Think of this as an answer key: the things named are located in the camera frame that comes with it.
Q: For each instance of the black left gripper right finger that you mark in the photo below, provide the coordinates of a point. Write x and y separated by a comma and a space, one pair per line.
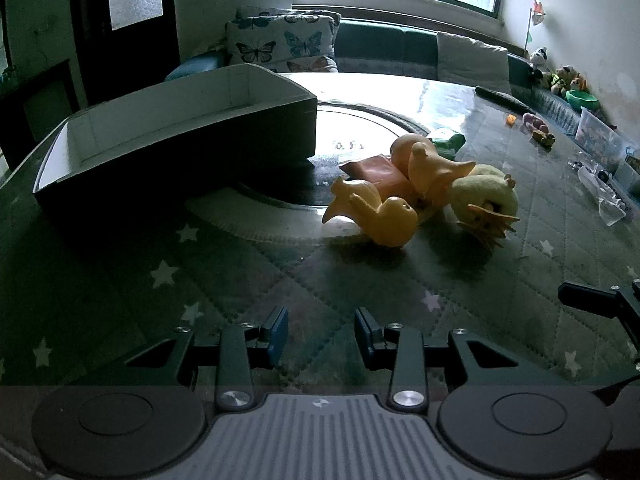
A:
400, 349

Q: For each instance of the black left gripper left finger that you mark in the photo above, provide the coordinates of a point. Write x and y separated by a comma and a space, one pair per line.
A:
243, 347

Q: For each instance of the small yellow rubber duck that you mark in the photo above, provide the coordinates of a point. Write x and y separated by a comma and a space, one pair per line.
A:
390, 223

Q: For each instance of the yellow plush chick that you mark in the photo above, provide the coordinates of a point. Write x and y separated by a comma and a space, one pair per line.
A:
485, 204

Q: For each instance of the large orange rubber duck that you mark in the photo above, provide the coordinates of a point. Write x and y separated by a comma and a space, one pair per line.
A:
430, 174

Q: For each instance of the orange bean bag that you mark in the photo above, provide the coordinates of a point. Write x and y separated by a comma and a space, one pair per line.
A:
384, 175

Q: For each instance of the green bean bag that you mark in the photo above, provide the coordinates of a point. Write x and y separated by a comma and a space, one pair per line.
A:
447, 141

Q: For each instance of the white cardboard box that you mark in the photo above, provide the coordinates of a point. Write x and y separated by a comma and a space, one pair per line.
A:
237, 112

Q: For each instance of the black round turntable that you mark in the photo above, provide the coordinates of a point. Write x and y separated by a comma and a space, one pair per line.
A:
283, 200

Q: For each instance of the yellow toy truck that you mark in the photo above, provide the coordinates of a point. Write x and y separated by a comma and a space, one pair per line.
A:
543, 138

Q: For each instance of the clear plastic bag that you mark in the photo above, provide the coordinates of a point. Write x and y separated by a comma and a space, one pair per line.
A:
611, 207

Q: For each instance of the black remote control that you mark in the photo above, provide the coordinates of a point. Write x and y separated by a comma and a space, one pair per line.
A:
504, 100

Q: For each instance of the clear plastic storage box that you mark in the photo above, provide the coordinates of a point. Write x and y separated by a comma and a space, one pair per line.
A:
608, 147

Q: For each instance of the white folded cushion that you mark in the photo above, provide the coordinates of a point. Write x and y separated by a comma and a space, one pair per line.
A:
463, 60

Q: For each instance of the dark green sofa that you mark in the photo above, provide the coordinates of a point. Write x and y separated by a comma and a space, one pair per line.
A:
377, 47

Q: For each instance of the green plastic bowl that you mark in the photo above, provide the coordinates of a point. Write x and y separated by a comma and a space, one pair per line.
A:
581, 99

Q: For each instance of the butterfly print pillow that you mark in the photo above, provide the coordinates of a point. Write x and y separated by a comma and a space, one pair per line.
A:
284, 41

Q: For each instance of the stuffed toys pile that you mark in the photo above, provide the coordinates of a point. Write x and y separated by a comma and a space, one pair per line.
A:
559, 82

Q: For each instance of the dark door with glass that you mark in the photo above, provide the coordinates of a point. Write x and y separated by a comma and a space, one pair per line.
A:
123, 45

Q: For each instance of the small flag on stick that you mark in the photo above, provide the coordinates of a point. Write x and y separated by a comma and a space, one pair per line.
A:
535, 17

